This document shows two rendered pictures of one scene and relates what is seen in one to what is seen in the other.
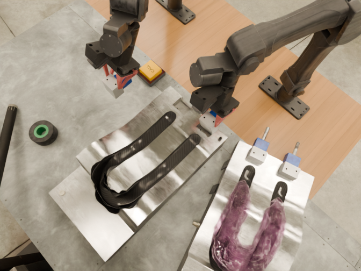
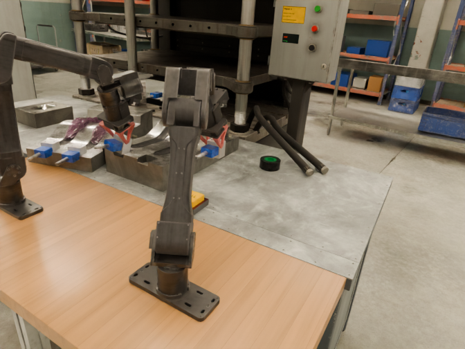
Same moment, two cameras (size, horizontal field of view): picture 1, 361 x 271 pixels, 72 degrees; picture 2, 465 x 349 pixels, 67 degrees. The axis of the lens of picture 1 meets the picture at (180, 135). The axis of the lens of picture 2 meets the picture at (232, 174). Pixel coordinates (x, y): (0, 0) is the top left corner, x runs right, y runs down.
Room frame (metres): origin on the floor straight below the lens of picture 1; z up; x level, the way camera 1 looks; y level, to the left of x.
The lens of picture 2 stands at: (1.48, 0.10, 1.34)
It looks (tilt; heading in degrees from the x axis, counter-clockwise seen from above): 25 degrees down; 170
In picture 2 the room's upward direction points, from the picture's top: 4 degrees clockwise
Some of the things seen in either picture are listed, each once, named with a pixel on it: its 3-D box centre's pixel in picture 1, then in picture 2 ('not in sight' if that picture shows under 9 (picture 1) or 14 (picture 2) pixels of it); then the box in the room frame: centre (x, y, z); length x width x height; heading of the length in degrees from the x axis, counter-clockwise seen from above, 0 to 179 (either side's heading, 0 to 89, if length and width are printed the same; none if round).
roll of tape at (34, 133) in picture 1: (43, 133); (270, 163); (0.25, 0.46, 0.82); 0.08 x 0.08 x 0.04
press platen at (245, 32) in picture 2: not in sight; (193, 34); (-0.88, 0.20, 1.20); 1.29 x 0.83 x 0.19; 52
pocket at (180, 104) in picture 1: (182, 107); (147, 163); (0.38, 0.00, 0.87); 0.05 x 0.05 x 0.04; 52
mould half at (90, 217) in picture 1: (141, 164); (178, 143); (0.18, 0.11, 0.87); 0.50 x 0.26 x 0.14; 142
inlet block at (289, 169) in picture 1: (291, 158); (41, 153); (0.26, -0.37, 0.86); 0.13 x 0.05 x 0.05; 159
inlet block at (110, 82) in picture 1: (124, 77); (207, 151); (0.43, 0.20, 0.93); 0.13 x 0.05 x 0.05; 142
